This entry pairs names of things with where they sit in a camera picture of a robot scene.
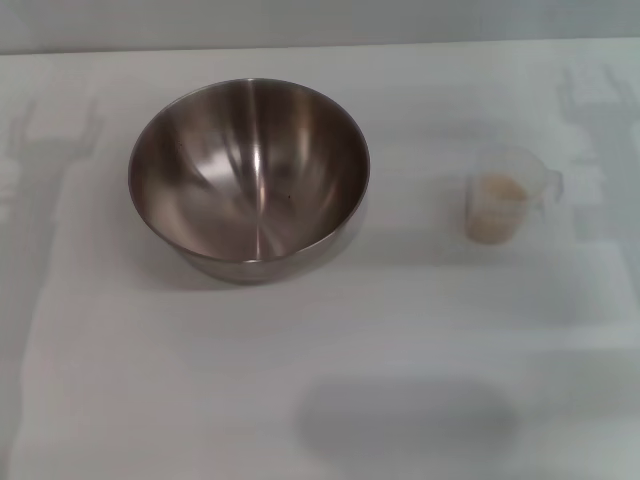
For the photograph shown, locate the stainless steel mixing bowl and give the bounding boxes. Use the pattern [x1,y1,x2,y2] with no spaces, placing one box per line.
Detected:
[126,77,372,286]

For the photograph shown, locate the white rice grains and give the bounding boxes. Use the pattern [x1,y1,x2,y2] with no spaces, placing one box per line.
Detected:
[469,174,530,245]

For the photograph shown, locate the clear plastic measuring cup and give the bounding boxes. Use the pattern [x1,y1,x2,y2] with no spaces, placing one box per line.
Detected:
[464,144,565,246]

